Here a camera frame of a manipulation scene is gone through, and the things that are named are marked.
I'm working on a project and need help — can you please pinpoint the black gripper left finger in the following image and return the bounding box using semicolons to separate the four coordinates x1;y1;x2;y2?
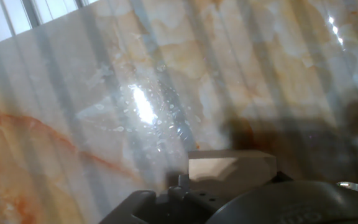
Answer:
98;173;229;224

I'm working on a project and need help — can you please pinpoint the wooden cube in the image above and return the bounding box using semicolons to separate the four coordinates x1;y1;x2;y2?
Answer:
187;149;278;195

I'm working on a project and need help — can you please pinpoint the orange marble pattern mat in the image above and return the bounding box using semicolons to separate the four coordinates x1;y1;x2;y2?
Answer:
0;0;358;224

